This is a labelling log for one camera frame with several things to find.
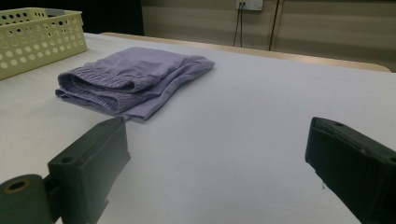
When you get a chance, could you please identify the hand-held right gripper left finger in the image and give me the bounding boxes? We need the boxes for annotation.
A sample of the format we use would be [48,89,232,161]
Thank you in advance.
[47,116,132,224]

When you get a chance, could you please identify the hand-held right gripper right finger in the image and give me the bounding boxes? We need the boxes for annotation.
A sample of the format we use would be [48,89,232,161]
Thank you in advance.
[304,116,396,224]

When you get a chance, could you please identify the purple shorts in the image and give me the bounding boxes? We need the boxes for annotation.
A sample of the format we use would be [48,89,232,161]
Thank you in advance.
[55,46,216,121]

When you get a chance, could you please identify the pale yellow perforated plastic basket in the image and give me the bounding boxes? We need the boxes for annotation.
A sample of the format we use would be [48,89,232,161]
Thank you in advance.
[0,7,89,81]

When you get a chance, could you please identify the light wooden table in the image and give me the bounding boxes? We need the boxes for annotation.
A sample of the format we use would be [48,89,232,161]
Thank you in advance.
[101,31,392,74]

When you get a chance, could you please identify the black hanging wall cable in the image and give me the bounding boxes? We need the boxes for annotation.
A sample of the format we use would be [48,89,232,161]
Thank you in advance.
[239,3,245,49]
[233,3,242,48]

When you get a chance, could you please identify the white wall socket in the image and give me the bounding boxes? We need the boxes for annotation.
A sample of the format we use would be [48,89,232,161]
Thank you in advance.
[235,0,264,11]

